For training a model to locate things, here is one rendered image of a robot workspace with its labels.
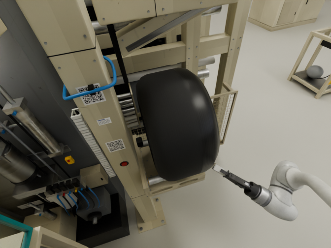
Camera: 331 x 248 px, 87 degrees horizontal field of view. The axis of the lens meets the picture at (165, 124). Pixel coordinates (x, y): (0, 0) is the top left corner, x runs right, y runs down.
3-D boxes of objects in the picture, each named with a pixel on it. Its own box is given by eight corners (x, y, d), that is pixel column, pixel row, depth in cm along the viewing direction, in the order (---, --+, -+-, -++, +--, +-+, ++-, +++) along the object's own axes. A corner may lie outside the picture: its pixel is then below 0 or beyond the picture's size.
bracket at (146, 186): (146, 196, 100) (143, 189, 93) (135, 143, 127) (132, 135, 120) (151, 194, 100) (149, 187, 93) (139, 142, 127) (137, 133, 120)
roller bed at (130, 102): (114, 133, 129) (100, 101, 107) (113, 119, 139) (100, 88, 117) (141, 126, 131) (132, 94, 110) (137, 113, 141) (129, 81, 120)
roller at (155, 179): (145, 176, 101) (147, 181, 104) (147, 182, 98) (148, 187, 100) (201, 159, 106) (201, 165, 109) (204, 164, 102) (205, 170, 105)
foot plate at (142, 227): (139, 233, 162) (138, 232, 160) (134, 204, 180) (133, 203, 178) (166, 224, 166) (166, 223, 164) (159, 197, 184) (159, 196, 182)
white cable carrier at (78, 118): (110, 177, 99) (70, 117, 64) (109, 170, 102) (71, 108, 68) (117, 175, 99) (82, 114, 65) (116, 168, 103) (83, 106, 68)
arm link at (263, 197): (256, 204, 91) (246, 198, 91) (262, 188, 93) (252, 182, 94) (267, 208, 82) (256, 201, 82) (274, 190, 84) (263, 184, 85)
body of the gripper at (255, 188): (256, 200, 83) (239, 189, 84) (247, 197, 91) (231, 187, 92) (262, 185, 85) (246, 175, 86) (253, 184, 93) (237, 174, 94)
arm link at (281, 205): (255, 206, 91) (263, 183, 95) (281, 223, 90) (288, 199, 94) (269, 209, 81) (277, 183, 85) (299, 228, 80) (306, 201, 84)
